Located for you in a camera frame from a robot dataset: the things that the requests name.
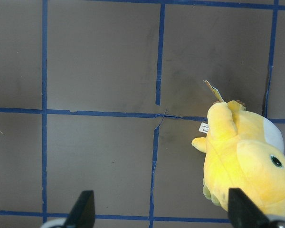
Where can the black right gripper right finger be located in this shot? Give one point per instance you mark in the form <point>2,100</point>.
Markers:
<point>243,213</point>

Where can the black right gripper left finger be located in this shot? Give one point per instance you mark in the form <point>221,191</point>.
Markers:
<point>82,214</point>

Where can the yellow plush toy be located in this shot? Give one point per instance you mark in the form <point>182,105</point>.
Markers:
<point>243,150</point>

